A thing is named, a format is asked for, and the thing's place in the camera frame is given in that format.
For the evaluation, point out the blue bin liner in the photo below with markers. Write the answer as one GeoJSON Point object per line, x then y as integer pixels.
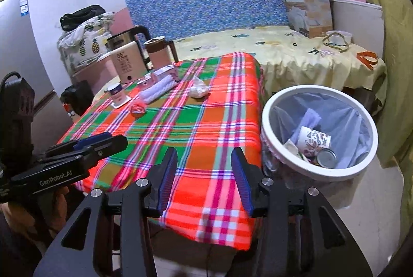
{"type": "Point", "coordinates": [348, 131]}

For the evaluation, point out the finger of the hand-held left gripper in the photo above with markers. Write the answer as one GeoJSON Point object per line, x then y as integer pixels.
{"type": "Point", "coordinates": [109, 144]}
{"type": "Point", "coordinates": [93, 139]}

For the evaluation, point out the white plastic bag wrapper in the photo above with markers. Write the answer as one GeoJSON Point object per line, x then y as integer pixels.
{"type": "Point", "coordinates": [158, 89]}

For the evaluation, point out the small pink box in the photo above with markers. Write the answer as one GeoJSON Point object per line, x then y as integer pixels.
{"type": "Point", "coordinates": [166, 72]}

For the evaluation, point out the steel electric kettle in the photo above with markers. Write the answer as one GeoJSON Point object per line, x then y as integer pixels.
{"type": "Point", "coordinates": [121, 38]}

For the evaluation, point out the yellow printed bedsheet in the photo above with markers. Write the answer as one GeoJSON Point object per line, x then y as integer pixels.
{"type": "Point", "coordinates": [290, 54]}

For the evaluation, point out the red drink can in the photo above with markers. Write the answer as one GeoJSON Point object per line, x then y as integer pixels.
{"type": "Point", "coordinates": [326, 157]}

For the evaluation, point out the silver refrigerator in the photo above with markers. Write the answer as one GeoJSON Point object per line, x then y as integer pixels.
{"type": "Point", "coordinates": [19, 48]}

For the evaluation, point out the pineapple print bedding bag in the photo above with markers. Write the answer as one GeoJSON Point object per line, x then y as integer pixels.
{"type": "Point", "coordinates": [84, 44]}

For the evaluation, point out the pink cabinet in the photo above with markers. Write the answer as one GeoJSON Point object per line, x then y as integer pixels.
{"type": "Point", "coordinates": [96, 73]}

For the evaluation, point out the black bag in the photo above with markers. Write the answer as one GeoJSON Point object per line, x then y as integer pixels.
{"type": "Point", "coordinates": [82, 16]}

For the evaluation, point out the cardboard box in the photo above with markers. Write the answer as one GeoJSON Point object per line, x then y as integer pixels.
{"type": "Point", "coordinates": [309, 9]}

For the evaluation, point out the plaid tablecloth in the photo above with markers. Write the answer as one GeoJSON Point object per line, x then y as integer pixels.
{"type": "Point", "coordinates": [193, 141]}

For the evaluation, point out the small red crumpled wrapper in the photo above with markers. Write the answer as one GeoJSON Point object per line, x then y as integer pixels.
{"type": "Point", "coordinates": [138, 109]}

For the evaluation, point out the small white blue cup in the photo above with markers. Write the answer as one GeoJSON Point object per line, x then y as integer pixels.
{"type": "Point", "coordinates": [116, 93]}

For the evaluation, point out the white rimmed trash bin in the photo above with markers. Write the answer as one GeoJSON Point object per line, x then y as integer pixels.
{"type": "Point", "coordinates": [322, 173]}

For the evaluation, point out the green curtain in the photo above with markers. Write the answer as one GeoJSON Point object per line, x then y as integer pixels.
{"type": "Point", "coordinates": [397, 70]}

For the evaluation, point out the white bowl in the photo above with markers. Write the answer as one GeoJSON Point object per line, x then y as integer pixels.
{"type": "Point", "coordinates": [346, 36]}

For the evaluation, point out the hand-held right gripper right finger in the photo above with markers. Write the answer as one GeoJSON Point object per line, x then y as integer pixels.
{"type": "Point", "coordinates": [242, 180]}

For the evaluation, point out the black backpack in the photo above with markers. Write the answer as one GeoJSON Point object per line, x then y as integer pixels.
{"type": "Point", "coordinates": [77, 96]}

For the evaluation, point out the person's left hand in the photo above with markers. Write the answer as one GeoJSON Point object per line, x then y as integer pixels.
{"type": "Point", "coordinates": [25, 212]}

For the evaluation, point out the crumpled white tissue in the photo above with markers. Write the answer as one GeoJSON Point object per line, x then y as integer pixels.
{"type": "Point", "coordinates": [198, 88]}

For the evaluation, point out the white board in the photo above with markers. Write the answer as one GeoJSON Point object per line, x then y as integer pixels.
{"type": "Point", "coordinates": [358, 19]}

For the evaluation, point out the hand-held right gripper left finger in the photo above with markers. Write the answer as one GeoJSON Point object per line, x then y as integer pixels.
{"type": "Point", "coordinates": [167, 180]}

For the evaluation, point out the patterned paper cup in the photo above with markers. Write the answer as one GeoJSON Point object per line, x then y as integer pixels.
{"type": "Point", "coordinates": [311, 138]}

